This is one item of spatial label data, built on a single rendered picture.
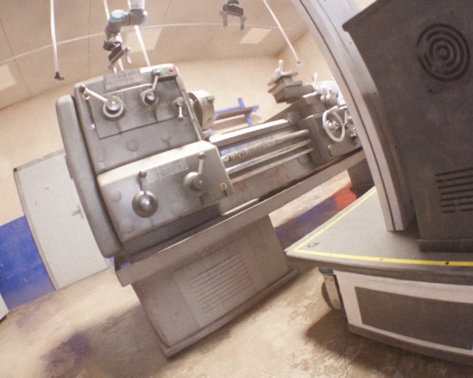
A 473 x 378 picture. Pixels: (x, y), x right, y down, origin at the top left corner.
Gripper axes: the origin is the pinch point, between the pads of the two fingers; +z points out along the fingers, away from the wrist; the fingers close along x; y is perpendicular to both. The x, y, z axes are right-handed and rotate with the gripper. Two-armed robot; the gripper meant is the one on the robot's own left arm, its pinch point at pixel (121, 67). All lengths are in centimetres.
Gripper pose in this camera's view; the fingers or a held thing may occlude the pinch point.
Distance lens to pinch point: 155.4
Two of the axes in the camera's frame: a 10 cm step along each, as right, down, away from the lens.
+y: 4.0, -2.1, 8.9
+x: -8.4, 3.1, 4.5
